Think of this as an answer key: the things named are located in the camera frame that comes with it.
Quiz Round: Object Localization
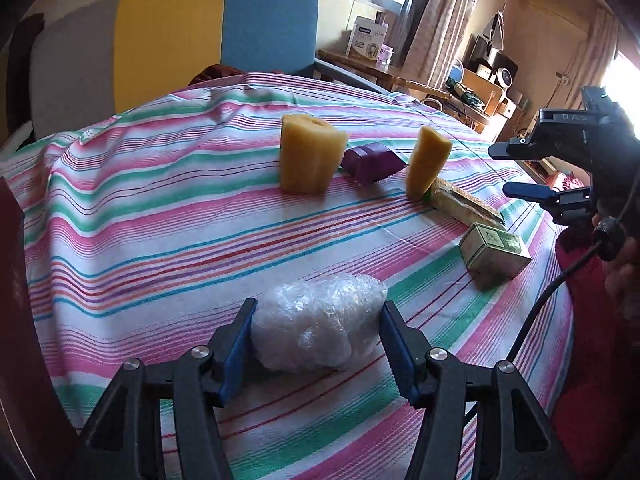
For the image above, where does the white plastic ball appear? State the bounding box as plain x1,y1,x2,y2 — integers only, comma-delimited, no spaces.
250,274,387,374

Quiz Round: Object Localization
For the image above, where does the green white small box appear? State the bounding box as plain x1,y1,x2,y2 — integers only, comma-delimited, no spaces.
459,223,532,278

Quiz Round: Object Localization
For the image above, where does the small yellow sponge wedge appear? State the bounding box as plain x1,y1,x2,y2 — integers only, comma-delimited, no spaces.
406,127,452,200

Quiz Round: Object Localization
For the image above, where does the large yellow sponge block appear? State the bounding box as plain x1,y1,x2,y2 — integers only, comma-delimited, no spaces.
280,114,349,195

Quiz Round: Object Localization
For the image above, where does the person's right hand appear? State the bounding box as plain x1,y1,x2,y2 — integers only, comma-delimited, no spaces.
604,236,640,322

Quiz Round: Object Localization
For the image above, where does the wooden bedside desk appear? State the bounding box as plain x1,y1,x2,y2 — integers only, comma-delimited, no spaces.
317,49,490,126

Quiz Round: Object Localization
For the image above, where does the pink patterned curtain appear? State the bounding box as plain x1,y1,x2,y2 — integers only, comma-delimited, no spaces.
390,0,476,88

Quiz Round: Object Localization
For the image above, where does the striped bed sheet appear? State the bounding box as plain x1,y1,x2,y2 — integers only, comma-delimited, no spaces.
1,74,574,479

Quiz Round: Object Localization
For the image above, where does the white appliance box on desk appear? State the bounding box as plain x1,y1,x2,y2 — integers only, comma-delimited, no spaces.
346,16,388,62

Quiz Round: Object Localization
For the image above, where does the red fleece sleeve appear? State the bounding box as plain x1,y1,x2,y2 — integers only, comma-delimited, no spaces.
551,257,639,479

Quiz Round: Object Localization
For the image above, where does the gold metal tin box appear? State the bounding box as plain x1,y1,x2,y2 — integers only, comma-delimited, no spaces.
1,181,77,479

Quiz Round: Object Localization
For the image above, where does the maroon cloth by headboard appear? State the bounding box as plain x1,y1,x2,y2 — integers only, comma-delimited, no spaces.
189,64,244,86

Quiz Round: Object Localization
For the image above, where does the black rolled mat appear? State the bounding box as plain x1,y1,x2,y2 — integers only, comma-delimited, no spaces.
6,13,44,134

